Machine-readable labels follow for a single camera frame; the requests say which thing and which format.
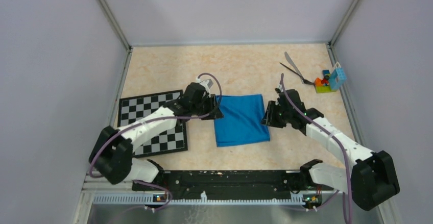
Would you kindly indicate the aluminium front rail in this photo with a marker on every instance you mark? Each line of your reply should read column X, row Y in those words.
column 133, row 202

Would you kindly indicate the black white checkerboard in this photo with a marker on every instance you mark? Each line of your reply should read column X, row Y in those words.
column 152, row 138

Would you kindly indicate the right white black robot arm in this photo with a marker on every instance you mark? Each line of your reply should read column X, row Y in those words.
column 369, row 178

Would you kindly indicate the blue satin napkin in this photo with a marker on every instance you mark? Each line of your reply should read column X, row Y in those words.
column 241, row 123

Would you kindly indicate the colourful toy block set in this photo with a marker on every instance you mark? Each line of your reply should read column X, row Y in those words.
column 331, row 81

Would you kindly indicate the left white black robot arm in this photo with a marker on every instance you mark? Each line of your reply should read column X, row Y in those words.
column 113, row 153

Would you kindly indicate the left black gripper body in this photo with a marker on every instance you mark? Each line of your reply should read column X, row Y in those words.
column 205, row 107

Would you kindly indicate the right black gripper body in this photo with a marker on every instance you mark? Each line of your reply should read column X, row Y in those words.
column 281, row 115

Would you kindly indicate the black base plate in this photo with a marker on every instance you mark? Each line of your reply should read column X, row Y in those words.
column 234, row 184

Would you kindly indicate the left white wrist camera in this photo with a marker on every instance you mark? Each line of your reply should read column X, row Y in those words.
column 206, row 83

